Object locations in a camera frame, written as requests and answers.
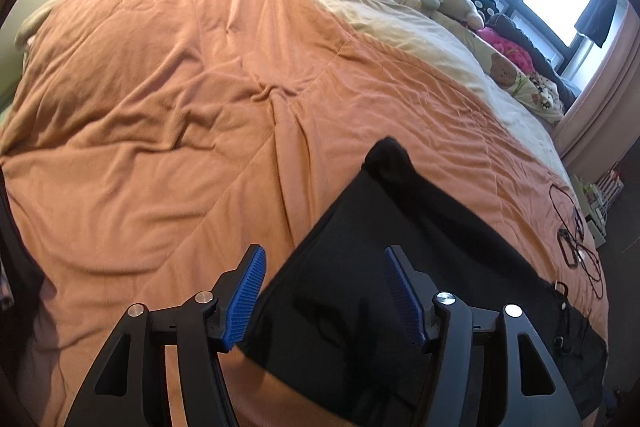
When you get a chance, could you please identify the black pants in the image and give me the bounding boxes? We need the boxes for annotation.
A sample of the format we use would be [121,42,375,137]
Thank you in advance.
[240,138,608,426]

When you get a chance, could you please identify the stack of books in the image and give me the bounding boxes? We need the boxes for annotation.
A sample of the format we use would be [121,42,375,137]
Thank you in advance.
[570,166,624,247]

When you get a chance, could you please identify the orange bed blanket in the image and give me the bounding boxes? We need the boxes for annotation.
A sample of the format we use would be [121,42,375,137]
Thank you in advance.
[1,0,608,426]

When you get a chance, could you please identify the bear print pillow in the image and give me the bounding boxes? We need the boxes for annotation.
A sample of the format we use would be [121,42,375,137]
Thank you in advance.
[449,22,565,127]

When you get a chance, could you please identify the pink plush cloth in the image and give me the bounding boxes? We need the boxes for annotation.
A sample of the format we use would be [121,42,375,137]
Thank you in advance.
[477,26,535,75]

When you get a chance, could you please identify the cream bed sheet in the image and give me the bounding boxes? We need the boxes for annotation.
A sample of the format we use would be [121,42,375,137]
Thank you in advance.
[314,0,570,182]

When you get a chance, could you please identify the black hanging garment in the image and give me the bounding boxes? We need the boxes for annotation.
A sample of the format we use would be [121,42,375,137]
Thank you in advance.
[574,0,617,48]

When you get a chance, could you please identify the white plush toy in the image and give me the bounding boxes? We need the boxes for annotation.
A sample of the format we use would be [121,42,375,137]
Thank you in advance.
[399,0,485,30]

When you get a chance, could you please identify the black charging cable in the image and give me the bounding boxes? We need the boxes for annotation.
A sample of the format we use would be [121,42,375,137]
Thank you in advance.
[546,182,606,301]

